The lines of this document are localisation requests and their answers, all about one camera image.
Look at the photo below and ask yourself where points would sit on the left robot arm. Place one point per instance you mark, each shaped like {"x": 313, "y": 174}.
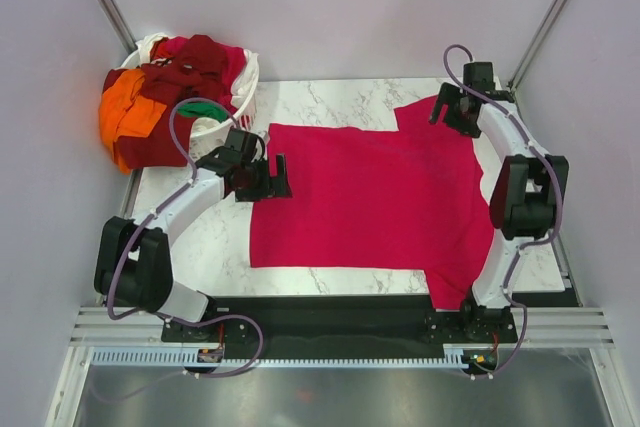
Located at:
{"x": 134, "y": 268}

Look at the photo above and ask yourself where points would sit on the magenta t shirt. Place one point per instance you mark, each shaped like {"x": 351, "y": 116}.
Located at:
{"x": 407, "y": 199}

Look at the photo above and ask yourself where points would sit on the slotted cable duct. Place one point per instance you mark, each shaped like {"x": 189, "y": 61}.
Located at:
{"x": 214, "y": 356}

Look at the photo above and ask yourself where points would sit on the dark red t shirt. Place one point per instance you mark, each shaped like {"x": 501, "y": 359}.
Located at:
{"x": 158, "y": 148}

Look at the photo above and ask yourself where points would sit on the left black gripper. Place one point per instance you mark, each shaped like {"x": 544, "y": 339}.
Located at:
{"x": 276, "y": 186}

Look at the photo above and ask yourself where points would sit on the green t shirt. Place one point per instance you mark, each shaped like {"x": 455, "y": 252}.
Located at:
{"x": 208, "y": 110}

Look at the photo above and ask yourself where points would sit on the orange t shirt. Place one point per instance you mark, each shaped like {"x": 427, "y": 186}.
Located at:
{"x": 125, "y": 112}

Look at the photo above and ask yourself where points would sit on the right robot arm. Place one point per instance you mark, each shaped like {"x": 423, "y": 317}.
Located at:
{"x": 526, "y": 205}

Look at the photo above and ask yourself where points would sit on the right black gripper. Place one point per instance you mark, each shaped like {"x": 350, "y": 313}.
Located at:
{"x": 449, "y": 94}

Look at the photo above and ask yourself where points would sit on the right aluminium frame post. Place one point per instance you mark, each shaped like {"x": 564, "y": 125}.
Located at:
{"x": 541, "y": 33}

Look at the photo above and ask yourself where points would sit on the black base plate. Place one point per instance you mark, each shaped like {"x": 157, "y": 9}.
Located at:
{"x": 343, "y": 324}

